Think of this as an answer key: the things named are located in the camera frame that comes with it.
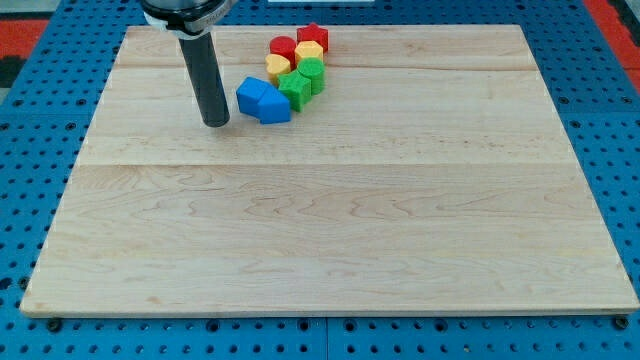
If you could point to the silver black robot tool flange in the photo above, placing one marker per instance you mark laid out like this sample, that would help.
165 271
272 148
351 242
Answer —
186 19

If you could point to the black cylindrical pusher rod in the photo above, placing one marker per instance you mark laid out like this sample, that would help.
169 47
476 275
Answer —
203 69

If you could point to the green star block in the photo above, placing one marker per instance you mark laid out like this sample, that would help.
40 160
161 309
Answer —
296 88

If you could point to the red star block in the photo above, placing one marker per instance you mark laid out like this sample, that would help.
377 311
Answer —
314 32

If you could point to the blue cube block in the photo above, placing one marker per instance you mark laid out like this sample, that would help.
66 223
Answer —
249 93

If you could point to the yellow heart block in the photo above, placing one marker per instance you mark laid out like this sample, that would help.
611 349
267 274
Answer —
276 65

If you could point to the red cylinder block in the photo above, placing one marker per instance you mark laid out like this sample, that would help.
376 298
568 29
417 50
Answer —
284 46

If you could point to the blue pentagon block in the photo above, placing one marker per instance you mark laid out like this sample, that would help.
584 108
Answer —
273 107

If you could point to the yellow hexagon block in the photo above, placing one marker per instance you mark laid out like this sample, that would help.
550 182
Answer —
308 49

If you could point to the green cylinder block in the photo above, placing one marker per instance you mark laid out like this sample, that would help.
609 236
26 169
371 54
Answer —
314 70

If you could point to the light wooden board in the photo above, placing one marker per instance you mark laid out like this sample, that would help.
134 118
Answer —
432 177

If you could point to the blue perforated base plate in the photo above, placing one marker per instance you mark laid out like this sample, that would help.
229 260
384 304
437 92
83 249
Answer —
48 111

